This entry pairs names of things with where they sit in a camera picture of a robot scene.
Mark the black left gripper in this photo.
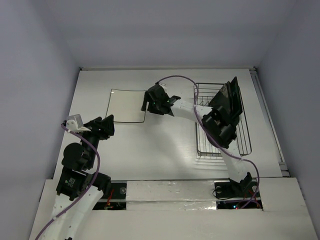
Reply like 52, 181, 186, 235
80, 113, 114, 167

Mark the white square plate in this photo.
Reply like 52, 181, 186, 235
106, 89, 146, 124

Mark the black floral square plate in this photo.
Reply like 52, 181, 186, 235
208, 81, 232, 114

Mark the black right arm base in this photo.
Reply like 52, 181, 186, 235
212, 179, 257, 200

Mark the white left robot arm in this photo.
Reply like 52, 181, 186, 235
42, 114, 115, 240

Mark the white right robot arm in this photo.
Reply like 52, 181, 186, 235
141, 81, 252, 196

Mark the white foam front block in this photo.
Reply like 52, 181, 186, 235
125, 180, 217, 211

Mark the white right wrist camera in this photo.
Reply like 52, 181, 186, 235
158, 82, 167, 89

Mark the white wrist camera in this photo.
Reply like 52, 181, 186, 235
62, 114, 91, 133
158, 82, 167, 89

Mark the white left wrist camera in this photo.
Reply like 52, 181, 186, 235
62, 114, 91, 133

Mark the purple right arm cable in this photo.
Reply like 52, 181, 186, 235
156, 75, 260, 209

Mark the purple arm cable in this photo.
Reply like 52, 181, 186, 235
34, 124, 101, 240
156, 75, 260, 209

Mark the metal wire dish rack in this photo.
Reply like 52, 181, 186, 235
194, 82, 252, 160

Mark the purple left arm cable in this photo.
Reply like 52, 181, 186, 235
34, 124, 101, 240

